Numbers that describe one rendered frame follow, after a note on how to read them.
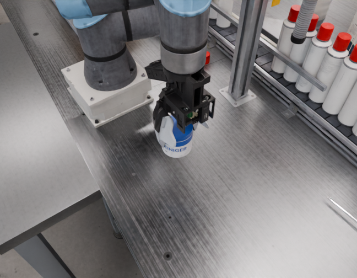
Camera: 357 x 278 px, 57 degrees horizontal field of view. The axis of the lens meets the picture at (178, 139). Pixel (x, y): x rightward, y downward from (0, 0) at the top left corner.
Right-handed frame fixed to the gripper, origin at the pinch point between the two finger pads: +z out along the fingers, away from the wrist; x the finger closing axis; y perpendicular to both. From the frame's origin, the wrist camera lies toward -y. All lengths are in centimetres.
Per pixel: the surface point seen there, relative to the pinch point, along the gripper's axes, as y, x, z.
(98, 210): -50, -15, 99
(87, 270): -26, -32, 99
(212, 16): -45, 48, 9
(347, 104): 14.4, 43.3, 4.5
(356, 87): 14.4, 43.3, -1.3
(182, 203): 7.7, -4.1, 16.0
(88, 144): -21.9, -14.4, 15.8
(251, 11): -11.4, 30.2, -13.4
